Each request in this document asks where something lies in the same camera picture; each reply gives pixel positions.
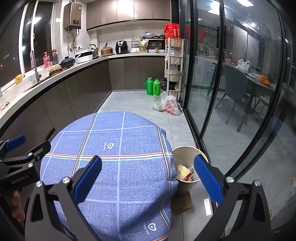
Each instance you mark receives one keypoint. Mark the kitchen counter with cabinets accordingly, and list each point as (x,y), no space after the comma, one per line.
(81,88)

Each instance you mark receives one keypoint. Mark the blue plaid tablecloth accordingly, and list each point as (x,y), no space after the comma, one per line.
(115,150)

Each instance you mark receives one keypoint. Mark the cream storage rack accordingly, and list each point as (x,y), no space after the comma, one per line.
(174,60)

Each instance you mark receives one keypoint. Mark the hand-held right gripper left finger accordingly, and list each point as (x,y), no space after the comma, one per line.
(89,179)

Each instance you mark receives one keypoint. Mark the green thermos flask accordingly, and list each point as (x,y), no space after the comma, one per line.
(156,88)
(149,87)

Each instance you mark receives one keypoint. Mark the steel faucet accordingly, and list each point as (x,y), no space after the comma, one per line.
(37,75)

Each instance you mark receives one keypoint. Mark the dark dining table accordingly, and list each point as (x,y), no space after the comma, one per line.
(261,89)

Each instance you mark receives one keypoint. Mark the white food steamer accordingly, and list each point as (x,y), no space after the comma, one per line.
(135,46)

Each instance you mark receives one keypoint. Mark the dark blue bag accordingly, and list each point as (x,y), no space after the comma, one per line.
(165,84)

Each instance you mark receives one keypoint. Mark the glass sliding door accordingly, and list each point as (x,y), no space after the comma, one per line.
(201,69)

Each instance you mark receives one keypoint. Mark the brown cardboard piece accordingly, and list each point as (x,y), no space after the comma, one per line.
(182,204)

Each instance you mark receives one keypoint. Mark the yellow mug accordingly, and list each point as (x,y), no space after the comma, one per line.
(19,78)

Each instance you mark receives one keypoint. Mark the clear bag with scraps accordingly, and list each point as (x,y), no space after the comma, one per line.
(158,104)

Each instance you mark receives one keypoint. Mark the kitchen window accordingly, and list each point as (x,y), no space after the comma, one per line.
(39,27)

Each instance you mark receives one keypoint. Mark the pink bottle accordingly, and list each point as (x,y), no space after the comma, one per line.
(46,61)

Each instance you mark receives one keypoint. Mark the brown lidded pot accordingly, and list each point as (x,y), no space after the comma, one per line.
(107,51)

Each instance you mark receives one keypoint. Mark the dark blue pot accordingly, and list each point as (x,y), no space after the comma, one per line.
(67,62)

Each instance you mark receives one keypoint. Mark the steel kettle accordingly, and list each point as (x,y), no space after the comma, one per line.
(93,52)

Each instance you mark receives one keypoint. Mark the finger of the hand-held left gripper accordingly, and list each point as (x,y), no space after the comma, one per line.
(15,142)
(40,149)

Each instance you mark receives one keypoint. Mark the green beige food bag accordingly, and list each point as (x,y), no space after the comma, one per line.
(143,45)

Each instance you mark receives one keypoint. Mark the wall water heater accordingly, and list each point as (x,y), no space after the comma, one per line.
(72,16)

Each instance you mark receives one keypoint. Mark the cream waste bin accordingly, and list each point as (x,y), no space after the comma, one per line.
(182,153)

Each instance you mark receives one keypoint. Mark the wooden bowl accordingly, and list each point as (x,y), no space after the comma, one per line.
(55,70)

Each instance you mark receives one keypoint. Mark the black air fryer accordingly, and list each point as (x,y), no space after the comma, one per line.
(121,47)

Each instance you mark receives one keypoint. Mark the black toaster oven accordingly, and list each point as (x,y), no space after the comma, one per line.
(156,45)

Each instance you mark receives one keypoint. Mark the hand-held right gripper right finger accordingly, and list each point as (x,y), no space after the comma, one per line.
(208,178)

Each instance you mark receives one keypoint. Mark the person's left hand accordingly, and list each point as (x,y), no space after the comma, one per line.
(18,206)

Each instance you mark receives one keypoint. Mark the orange snack bag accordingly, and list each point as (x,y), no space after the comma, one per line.
(263,79)

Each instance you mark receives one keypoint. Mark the white red plastic bag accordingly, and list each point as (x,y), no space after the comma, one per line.
(173,106)

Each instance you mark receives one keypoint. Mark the upper wall cabinets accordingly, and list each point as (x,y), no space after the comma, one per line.
(129,11)

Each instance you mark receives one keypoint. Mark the white electric cooker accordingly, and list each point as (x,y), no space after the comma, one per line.
(83,57)

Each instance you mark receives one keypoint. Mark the grey dining chair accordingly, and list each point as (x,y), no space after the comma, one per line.
(233,83)

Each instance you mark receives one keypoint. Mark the grey jar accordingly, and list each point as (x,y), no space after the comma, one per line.
(54,58)

